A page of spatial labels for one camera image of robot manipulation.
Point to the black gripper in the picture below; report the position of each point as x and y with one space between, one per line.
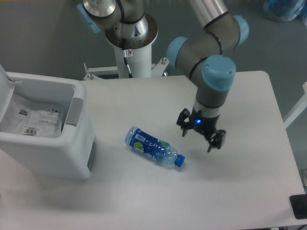
203 125

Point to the clear plastic wrapper bag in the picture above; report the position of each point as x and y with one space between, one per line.
31 118

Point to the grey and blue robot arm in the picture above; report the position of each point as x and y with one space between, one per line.
202 61

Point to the white trash can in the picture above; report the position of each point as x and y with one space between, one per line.
71 154

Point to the blue plastic bottle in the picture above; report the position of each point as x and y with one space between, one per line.
160 150

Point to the black device at table edge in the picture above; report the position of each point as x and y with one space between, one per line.
299 205

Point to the blue plastic bag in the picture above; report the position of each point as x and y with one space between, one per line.
283 11

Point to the white frame at right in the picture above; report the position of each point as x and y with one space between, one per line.
297 109

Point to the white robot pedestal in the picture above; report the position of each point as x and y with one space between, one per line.
132 43

